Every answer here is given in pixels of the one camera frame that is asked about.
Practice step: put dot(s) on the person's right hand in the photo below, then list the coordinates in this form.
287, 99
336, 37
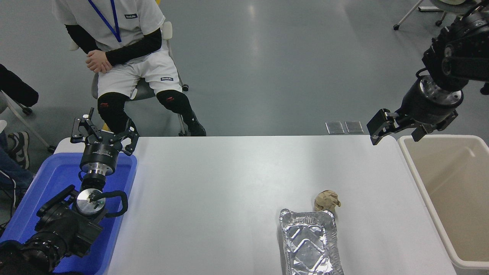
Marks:
104, 68

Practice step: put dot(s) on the large pale plastic bin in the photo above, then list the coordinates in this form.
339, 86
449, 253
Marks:
450, 183

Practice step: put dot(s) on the blue plastic tray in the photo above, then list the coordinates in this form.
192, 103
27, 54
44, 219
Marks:
53, 175

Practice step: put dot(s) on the white metal base bar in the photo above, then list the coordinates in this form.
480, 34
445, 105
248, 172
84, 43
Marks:
426, 8

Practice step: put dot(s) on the silver foil tray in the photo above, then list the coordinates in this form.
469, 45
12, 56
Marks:
309, 244

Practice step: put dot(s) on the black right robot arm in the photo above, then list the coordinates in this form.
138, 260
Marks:
458, 57

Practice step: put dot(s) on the crumpled tan paper ball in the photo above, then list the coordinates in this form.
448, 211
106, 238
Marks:
326, 201

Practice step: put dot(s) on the person's left hand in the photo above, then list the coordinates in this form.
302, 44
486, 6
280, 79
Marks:
95, 57

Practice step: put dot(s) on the grey swivel chair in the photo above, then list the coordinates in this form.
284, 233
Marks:
145, 91

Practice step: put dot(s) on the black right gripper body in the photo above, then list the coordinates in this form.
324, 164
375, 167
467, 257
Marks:
424, 109

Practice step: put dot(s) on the white-legged wheeled chair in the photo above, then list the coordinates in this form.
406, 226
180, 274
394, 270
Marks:
410, 13

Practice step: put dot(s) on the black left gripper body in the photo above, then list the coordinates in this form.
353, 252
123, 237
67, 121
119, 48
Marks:
100, 154

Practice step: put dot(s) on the black-backed office chair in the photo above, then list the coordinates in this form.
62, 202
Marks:
17, 89

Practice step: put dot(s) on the metal floor plate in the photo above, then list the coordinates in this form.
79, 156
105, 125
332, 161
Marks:
354, 126
335, 127

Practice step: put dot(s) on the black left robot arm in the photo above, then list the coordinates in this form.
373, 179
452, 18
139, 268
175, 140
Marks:
61, 229

